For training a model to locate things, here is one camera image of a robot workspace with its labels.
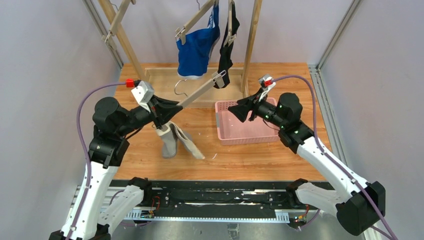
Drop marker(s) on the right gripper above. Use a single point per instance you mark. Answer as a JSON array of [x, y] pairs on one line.
[[252, 108]]

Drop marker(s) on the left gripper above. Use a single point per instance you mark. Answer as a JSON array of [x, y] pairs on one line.
[[154, 111]]

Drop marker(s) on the grey underwear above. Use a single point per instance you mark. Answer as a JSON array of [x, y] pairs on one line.
[[170, 134]]

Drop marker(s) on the beige clip hanger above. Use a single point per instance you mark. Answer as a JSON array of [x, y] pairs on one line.
[[180, 33], [113, 30], [169, 85], [231, 36]]

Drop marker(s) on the blue underwear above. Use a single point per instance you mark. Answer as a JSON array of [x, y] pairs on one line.
[[194, 55]]

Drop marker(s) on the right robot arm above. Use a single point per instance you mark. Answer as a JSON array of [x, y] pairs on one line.
[[356, 203]]

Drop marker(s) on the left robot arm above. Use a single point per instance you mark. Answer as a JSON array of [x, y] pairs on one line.
[[112, 126]]

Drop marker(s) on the black underwear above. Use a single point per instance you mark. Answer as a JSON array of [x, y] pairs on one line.
[[225, 62]]

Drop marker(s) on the empty beige clip hanger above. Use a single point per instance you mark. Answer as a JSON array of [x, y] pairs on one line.
[[113, 30]]

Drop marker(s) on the wooden clothes rack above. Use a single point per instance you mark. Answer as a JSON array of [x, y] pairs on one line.
[[238, 87]]

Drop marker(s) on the pink plastic basket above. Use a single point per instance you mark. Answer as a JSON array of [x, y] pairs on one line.
[[231, 131]]

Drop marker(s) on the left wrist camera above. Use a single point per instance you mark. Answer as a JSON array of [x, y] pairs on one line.
[[142, 92]]

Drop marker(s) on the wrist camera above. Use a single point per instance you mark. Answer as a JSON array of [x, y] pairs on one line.
[[142, 92], [266, 83]]

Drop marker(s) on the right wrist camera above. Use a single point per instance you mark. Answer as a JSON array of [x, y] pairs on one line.
[[266, 83]]

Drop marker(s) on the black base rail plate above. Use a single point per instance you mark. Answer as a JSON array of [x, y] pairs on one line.
[[220, 200]]

